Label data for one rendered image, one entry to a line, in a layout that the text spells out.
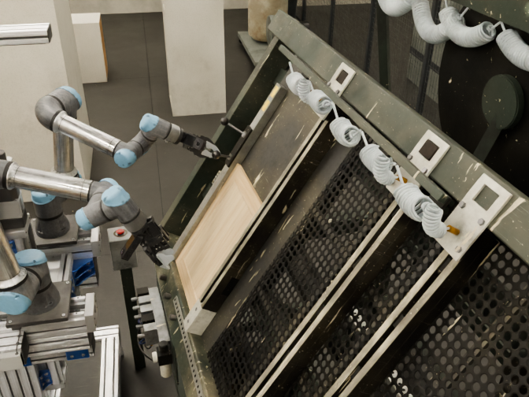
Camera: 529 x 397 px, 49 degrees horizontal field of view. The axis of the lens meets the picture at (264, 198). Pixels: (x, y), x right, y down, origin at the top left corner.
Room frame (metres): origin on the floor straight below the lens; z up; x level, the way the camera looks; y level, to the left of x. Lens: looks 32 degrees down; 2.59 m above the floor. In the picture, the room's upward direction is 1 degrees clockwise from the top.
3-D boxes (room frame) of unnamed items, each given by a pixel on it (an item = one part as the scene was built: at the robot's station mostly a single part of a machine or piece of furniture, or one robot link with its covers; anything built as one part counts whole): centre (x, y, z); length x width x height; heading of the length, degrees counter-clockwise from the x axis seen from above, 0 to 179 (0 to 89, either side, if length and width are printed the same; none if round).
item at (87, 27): (6.90, 2.28, 0.36); 0.58 x 0.45 x 0.72; 102
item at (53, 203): (2.18, 0.97, 1.20); 0.13 x 0.12 x 0.14; 162
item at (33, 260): (1.68, 0.87, 1.20); 0.13 x 0.12 x 0.14; 178
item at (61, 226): (2.17, 0.97, 1.09); 0.15 x 0.15 x 0.10
